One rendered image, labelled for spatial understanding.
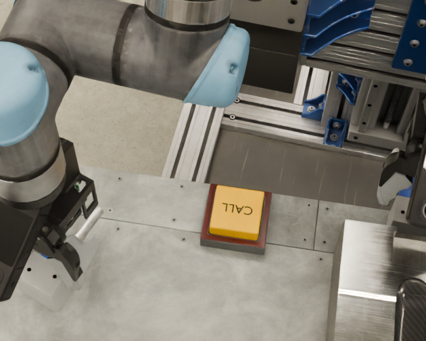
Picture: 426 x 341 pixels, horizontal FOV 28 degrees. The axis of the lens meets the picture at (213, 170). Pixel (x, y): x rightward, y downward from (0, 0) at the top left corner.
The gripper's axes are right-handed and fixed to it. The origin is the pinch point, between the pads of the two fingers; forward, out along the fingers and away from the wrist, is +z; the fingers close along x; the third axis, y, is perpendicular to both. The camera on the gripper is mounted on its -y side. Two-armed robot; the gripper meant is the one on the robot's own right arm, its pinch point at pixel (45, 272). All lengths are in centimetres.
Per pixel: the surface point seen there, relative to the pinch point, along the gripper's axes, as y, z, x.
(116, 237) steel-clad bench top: 9.6, 4.7, -3.0
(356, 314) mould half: 12.0, -4.0, -33.2
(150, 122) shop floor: 69, 85, 34
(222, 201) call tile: 19.0, 1.0, -12.6
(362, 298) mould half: 14.0, -4.0, -32.9
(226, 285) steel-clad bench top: 11.2, 4.7, -17.9
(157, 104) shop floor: 75, 85, 36
